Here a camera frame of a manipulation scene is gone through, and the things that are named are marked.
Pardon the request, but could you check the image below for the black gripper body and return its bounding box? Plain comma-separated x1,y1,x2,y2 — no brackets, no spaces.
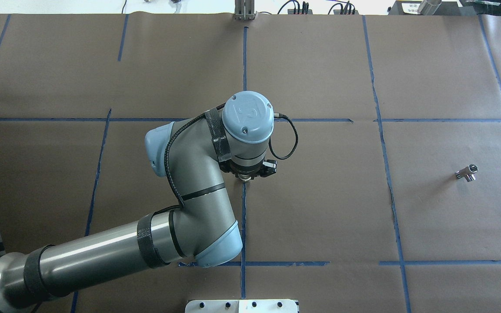
229,159,277,178

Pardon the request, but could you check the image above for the metal pipe fitting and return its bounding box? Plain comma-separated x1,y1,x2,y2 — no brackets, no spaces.
455,164,478,182

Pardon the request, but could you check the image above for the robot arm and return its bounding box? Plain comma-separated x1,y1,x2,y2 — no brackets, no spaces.
0,90,281,313

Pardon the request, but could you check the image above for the black power strip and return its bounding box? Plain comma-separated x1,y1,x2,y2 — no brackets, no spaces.
287,6,314,15

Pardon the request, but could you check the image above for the black control box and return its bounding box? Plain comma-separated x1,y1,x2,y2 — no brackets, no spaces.
387,0,461,16

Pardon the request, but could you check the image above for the white pedestal column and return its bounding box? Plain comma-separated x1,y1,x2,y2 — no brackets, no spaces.
184,299,300,313

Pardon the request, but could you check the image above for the aluminium frame post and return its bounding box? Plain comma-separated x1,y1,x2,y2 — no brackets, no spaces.
234,0,257,20

